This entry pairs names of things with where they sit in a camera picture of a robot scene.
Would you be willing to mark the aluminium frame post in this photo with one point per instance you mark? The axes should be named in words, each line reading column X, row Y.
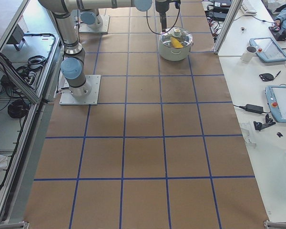
column 235, row 6

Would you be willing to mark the white keyboard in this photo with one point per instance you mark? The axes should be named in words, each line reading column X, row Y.
column 247, row 8

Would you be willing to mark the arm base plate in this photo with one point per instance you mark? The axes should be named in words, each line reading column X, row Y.
column 90, row 93
column 102, row 30

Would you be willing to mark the teach pendant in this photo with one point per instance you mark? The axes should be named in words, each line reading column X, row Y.
column 276, row 99
column 271, row 51

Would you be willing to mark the black power adapter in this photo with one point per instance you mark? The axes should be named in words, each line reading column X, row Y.
column 254, row 109

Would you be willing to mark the pale green cooking pot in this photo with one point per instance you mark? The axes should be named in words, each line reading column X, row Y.
column 173, row 54

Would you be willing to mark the lower teach pendant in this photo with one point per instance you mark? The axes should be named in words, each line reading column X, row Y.
column 276, row 99

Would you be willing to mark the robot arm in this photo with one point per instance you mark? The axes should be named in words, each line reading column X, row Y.
column 72, row 67
column 91, row 18

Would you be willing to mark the white paper cup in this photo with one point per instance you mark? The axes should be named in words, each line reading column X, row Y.
column 248, row 53

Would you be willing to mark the glass pot lid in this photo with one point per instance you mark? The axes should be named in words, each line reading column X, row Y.
column 176, row 37

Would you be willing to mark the yellow corn cob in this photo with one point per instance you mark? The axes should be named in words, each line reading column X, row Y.
column 175, row 43

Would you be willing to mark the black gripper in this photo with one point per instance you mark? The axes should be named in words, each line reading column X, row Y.
column 161, row 6

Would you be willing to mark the upper teach pendant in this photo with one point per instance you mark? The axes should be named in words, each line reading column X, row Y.
column 271, row 51

